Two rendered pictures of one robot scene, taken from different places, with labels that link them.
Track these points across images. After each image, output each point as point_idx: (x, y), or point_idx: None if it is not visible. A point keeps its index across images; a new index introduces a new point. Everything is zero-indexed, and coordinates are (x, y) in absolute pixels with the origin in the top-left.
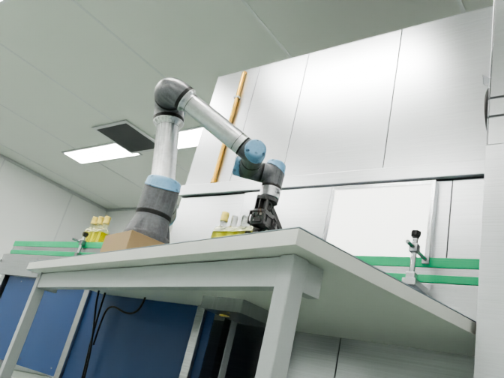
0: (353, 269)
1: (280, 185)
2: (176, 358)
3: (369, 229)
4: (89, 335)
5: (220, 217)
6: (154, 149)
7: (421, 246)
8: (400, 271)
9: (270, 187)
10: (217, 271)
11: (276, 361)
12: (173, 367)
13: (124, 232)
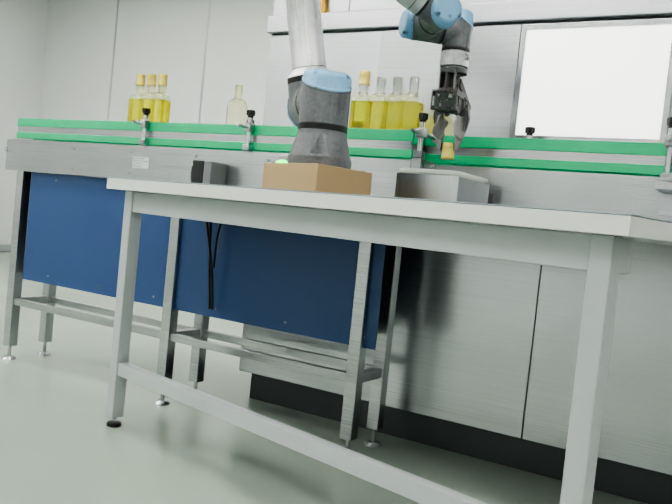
0: (668, 236)
1: (469, 48)
2: (342, 280)
3: (581, 90)
4: (200, 254)
5: (359, 80)
6: (287, 14)
7: (656, 115)
8: (641, 162)
9: (458, 54)
10: (487, 238)
11: (602, 354)
12: (341, 292)
13: (302, 164)
